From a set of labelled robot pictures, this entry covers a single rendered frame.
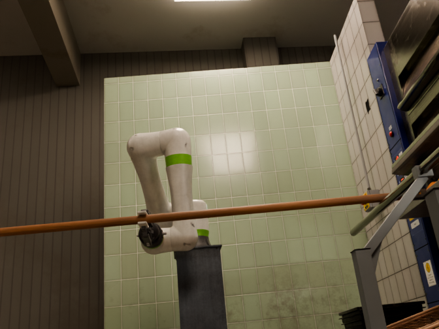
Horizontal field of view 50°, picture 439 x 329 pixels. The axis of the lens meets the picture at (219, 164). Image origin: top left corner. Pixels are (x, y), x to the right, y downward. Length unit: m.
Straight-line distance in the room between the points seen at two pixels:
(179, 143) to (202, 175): 1.02
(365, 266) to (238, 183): 1.83
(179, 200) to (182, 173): 0.12
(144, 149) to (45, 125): 2.28
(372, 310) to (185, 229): 0.93
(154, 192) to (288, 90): 1.49
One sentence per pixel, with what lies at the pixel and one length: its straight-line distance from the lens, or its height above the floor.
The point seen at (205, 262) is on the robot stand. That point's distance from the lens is 2.17.
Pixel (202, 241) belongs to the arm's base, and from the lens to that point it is 2.23.
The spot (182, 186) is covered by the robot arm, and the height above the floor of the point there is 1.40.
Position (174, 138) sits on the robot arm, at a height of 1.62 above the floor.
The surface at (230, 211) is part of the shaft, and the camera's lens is 1.65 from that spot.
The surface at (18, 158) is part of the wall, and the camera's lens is 4.21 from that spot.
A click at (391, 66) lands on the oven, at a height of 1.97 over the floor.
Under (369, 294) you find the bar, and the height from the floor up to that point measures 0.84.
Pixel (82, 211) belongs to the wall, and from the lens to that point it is 3.91.
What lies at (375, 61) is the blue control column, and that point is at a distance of 2.64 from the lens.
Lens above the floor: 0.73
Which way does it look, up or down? 22 degrees up
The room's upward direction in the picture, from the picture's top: 6 degrees counter-clockwise
